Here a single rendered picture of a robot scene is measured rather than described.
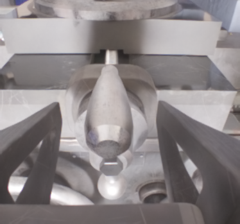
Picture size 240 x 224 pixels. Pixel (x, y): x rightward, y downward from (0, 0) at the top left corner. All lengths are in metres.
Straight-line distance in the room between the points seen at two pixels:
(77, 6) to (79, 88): 0.14
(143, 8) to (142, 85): 0.14
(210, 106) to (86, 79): 0.16
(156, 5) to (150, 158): 0.22
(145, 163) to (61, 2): 0.27
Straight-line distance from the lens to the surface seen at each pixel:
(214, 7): 0.63
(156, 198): 0.38
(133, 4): 0.33
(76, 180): 0.38
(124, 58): 0.43
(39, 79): 0.29
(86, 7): 0.32
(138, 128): 0.21
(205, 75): 0.31
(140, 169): 0.36
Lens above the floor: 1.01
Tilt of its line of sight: 36 degrees down
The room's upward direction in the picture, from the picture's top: 2 degrees clockwise
